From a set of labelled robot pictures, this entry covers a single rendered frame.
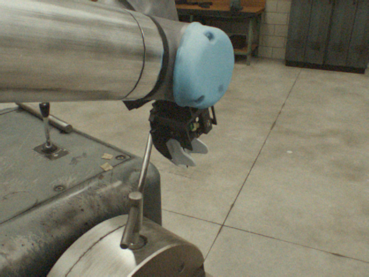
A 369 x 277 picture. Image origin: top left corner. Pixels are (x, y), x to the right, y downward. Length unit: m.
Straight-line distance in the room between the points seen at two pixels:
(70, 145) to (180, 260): 0.39
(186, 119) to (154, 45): 0.27
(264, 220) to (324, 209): 0.49
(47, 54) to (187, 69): 0.12
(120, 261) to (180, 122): 0.23
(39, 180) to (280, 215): 2.20
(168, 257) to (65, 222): 0.19
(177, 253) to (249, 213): 2.12
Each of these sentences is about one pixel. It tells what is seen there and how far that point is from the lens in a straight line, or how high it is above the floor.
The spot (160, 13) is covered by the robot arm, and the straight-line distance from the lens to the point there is 0.48.
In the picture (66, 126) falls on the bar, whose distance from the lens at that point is 0.95.
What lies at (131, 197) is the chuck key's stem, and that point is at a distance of 0.57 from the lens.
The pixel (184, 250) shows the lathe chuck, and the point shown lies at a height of 1.19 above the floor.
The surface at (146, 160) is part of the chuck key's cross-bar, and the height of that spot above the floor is 1.31.
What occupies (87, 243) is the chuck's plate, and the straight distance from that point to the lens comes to 0.63.
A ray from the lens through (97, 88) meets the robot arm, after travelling 0.28.
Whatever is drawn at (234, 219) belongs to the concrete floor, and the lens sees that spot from 2.69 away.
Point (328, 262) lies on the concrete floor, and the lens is 2.51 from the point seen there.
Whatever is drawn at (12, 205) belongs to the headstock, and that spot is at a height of 1.25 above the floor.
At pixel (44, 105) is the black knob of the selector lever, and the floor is 1.39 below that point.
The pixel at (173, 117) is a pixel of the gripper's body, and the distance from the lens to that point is 0.56.
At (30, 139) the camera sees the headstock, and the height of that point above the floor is 1.25.
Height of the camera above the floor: 1.64
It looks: 27 degrees down
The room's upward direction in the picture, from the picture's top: straight up
